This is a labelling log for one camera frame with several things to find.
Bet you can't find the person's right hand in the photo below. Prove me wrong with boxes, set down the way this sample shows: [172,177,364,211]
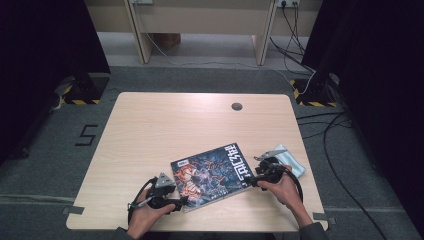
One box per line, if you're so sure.
[265,164,315,230]

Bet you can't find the dark blue illustrated magazine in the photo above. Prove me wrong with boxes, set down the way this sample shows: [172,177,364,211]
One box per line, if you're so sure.
[170,142,253,214]

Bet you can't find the person's left hand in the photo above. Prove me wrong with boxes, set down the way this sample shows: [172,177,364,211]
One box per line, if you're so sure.
[126,187,177,240]

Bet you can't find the grey tape piece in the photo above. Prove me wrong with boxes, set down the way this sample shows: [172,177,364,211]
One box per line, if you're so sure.
[312,211,337,225]
[61,205,86,216]

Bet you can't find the beige wooden desk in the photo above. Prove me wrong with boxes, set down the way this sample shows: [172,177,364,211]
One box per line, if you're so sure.
[84,0,323,66]

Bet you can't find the right hand-held gripper black cable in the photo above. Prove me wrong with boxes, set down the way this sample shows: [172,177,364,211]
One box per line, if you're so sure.
[282,165,305,205]

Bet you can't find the brown cardboard box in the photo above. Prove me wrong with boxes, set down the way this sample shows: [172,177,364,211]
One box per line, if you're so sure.
[151,32,182,51]

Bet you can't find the black floor cables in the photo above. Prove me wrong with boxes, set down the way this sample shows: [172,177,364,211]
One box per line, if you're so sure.
[295,111,390,240]

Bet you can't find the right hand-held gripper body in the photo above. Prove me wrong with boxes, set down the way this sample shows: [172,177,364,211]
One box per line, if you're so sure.
[252,148,290,188]

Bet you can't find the black stand base hazard stripes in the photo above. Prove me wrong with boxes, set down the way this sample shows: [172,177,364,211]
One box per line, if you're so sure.
[54,73,111,106]
[288,71,341,109]

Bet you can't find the black curtain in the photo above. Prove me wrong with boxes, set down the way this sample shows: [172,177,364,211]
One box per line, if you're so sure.
[0,0,112,168]
[301,0,424,231]

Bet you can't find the white floor cable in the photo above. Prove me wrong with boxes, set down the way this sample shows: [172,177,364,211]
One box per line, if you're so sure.
[144,31,317,87]

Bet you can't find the light blue cloth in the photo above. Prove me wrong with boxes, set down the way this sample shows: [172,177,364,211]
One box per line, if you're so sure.
[272,143,307,179]

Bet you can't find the white wall socket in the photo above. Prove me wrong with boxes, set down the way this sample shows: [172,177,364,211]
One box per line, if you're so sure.
[276,0,301,9]

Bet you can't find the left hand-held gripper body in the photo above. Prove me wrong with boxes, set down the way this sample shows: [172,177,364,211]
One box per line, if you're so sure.
[146,171,178,210]

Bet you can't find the black socket cables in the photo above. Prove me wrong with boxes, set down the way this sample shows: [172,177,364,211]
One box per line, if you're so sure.
[269,2,316,75]

